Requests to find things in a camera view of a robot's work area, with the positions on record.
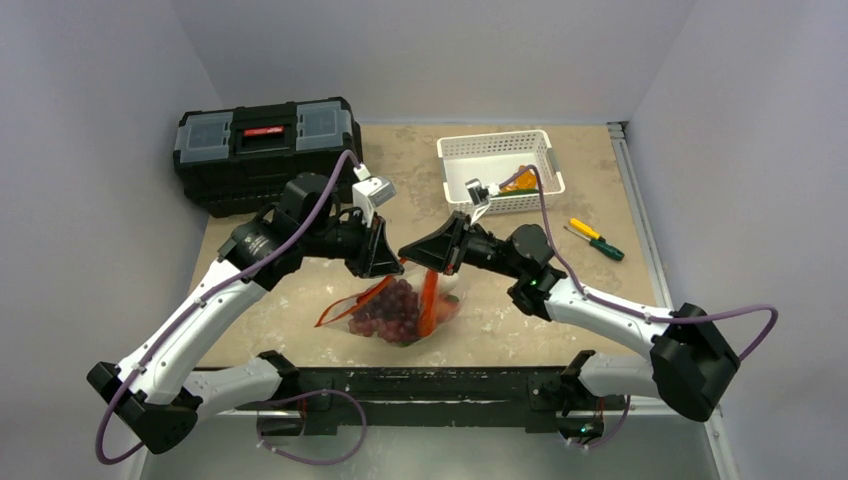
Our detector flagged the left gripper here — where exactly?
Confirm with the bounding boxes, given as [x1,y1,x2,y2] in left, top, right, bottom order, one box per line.
[301,206,404,278]

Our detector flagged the white radish with leaves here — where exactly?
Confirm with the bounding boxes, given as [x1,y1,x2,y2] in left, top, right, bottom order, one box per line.
[437,274,461,295]

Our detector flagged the dark red grapes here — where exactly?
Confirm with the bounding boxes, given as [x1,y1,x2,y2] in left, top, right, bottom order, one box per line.
[348,279,420,346]

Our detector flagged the clear zip top bag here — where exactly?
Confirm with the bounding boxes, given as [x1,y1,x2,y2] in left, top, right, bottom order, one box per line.
[315,264,466,347]

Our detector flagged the orange carrot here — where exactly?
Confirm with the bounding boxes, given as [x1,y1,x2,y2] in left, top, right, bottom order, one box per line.
[417,270,439,338]

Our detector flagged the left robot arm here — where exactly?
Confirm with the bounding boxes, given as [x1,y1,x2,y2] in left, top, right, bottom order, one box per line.
[87,174,403,454]

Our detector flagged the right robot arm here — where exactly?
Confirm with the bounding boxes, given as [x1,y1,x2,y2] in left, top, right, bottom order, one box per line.
[399,212,740,422]

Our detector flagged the white plastic basket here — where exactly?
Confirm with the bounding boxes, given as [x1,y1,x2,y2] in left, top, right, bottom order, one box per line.
[437,129,565,214]

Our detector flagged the green cucumber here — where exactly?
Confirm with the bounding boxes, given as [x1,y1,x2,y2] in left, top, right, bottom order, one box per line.
[497,189,539,197]

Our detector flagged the orange pepper piece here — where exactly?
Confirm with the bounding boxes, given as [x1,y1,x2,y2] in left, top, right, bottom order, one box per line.
[500,165,539,191]

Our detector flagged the black toolbox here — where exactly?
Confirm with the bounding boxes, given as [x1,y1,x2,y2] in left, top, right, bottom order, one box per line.
[172,97,364,218]

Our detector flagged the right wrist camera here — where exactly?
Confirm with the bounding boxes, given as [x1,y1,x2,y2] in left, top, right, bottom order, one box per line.
[465,179,496,225]

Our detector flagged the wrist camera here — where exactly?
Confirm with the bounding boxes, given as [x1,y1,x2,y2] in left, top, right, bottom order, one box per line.
[465,179,496,225]
[351,164,396,227]

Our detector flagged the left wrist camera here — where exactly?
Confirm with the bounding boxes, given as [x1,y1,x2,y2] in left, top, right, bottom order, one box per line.
[351,164,396,227]

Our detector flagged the yellow handled screwdriver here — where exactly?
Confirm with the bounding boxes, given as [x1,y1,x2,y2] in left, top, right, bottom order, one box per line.
[568,218,606,243]

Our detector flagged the green handled screwdriver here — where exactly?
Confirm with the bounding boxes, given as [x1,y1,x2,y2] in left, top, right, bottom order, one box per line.
[565,226,625,262]

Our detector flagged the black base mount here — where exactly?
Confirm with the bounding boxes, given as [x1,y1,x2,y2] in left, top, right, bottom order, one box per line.
[237,366,625,439]

